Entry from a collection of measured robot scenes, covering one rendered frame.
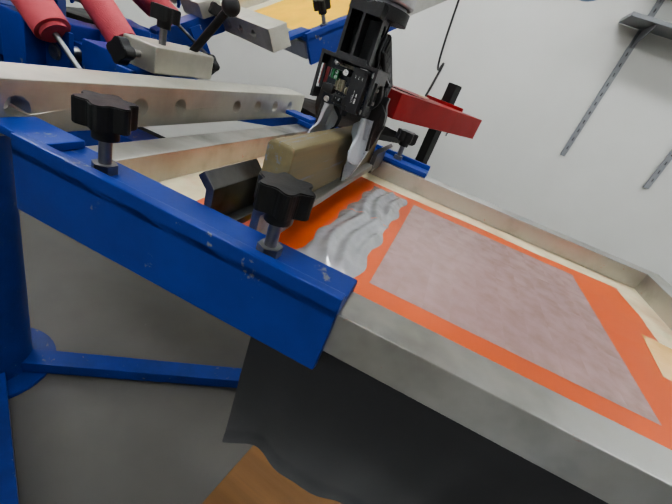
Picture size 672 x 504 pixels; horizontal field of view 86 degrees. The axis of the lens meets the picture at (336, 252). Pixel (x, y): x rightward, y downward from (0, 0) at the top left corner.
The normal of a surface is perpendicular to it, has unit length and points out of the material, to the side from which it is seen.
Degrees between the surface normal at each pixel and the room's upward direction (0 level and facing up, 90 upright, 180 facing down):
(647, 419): 0
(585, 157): 90
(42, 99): 90
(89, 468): 0
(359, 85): 90
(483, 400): 90
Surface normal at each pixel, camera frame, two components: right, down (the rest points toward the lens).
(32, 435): 0.32, -0.83
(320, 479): -0.26, 0.44
